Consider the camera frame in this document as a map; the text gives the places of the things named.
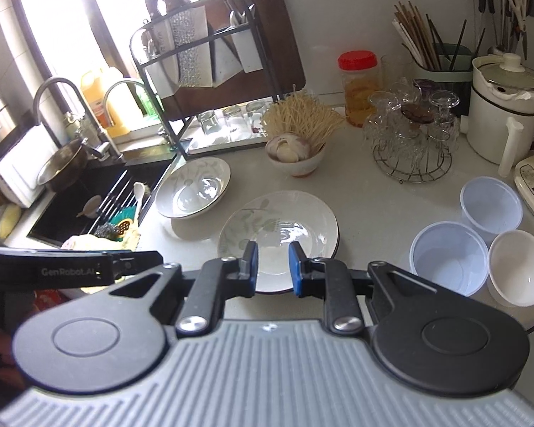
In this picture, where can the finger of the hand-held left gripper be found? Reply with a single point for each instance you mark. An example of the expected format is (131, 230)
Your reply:
(138, 261)

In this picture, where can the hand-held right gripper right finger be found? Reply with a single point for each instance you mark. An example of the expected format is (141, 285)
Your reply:
(296, 273)

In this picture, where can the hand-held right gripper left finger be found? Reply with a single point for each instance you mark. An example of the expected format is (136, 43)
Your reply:
(250, 271)

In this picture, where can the deep leaf-pattern plate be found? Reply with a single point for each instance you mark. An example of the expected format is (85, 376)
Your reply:
(191, 191)

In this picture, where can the translucent plastic container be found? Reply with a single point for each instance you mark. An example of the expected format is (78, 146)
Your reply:
(447, 258)
(489, 204)

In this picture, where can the white ceramic bowl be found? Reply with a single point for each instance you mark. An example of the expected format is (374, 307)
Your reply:
(514, 271)

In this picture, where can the steel wool scrubber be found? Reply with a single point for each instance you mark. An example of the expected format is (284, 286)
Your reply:
(107, 232)

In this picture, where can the yellow sponge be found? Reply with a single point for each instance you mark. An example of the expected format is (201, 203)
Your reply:
(9, 222)

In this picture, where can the pale dishcloth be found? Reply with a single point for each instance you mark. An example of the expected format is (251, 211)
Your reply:
(84, 242)

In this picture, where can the black kitchen sink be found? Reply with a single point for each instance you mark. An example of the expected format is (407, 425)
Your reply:
(66, 213)

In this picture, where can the roll-up sink drying rack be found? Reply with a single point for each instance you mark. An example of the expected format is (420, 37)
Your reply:
(115, 195)

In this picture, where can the white ceramic spoon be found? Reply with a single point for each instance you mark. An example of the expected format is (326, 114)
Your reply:
(139, 191)

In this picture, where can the white folded towel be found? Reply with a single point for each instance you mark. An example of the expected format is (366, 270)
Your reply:
(22, 169)

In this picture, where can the small bowl with brown rim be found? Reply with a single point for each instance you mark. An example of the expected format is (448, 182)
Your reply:
(300, 167)

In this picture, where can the metal pot in sink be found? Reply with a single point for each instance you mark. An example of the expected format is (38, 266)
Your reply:
(64, 164)

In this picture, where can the glass drying tray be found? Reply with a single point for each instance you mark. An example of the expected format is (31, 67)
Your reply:
(222, 142)

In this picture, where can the clear drinking glass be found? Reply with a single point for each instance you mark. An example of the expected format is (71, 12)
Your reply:
(256, 113)
(210, 123)
(233, 118)

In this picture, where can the bundle of dried noodles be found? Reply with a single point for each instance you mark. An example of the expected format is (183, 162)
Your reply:
(300, 118)

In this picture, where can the green bottle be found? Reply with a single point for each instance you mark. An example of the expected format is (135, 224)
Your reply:
(147, 100)

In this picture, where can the yellow detergent bottle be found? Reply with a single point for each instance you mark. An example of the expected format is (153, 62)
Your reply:
(100, 102)

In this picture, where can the curved steel faucet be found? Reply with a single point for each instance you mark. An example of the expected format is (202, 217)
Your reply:
(115, 86)

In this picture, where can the group of clear glass cups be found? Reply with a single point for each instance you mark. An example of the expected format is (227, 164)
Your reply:
(396, 120)

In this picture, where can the tall steel kitchen faucet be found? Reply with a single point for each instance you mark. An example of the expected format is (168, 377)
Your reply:
(55, 84)

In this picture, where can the brown round coaster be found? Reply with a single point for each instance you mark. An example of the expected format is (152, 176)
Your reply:
(418, 112)

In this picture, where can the brown wooden cutting board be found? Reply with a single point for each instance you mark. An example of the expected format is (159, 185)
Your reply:
(289, 44)

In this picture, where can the black metal dish rack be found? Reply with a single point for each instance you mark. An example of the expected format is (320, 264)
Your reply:
(196, 31)

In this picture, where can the green chopstick holder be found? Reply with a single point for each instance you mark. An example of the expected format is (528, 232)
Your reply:
(454, 80)

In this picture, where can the white electric cooking pot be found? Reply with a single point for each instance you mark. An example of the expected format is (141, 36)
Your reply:
(500, 115)

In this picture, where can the bundle of chopsticks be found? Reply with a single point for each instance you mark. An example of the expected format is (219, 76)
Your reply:
(416, 35)

